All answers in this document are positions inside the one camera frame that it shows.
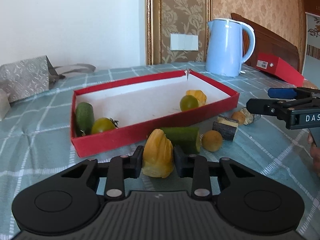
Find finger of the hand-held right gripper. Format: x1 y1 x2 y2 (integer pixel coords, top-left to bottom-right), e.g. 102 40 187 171
246 98 296 117
267 87 320 100

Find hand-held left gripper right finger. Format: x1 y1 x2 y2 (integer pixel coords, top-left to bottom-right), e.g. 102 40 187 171
174 145 251 198

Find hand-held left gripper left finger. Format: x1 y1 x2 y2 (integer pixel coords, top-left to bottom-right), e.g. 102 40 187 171
61 145 145 200

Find dark round eggplant slice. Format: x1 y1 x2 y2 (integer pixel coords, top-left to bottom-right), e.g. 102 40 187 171
244 112 262 125

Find pale yellow jackfruit pod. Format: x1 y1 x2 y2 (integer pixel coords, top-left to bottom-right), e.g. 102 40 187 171
142 129 175 178

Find green cucumber piece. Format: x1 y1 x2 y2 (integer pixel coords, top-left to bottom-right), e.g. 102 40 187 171
160 127 201 155
75 102 95 137

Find brown longan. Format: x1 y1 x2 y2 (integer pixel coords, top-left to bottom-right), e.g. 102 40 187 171
202 130 223 152

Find dark eggplant chunk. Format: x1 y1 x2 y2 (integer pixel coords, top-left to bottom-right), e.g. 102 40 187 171
212 116 239 142

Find green tomato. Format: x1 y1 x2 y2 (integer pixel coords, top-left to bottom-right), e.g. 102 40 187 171
91 117 119 135

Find red shallow cardboard box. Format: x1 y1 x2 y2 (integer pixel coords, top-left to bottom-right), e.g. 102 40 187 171
70 70 240 158

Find green lime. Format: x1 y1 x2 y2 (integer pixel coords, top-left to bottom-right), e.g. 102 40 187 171
179 95 200 112

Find orange jackfruit pod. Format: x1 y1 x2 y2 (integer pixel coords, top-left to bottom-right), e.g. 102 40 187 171
185 90 207 107

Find person's right hand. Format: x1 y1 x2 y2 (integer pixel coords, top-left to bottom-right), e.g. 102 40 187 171
308 132 320 178

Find red lidded box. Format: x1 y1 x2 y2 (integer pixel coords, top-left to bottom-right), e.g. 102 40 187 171
257 52 305 87

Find wooden chair back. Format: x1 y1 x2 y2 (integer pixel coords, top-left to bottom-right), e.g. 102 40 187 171
230 12 300 73

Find light blue kettle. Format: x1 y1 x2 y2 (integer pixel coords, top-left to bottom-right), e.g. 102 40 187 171
205 18 256 77

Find grey patterned bag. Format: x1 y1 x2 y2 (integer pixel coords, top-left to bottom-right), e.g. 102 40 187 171
0 56 96 103

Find tissue pack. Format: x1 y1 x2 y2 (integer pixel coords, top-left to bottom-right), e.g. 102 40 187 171
0 89 10 119

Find white wall switch plate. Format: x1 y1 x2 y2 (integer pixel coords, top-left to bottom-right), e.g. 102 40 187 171
170 33 199 50

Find gold wall panel frame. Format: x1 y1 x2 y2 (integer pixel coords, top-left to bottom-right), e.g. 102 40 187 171
146 0 212 65

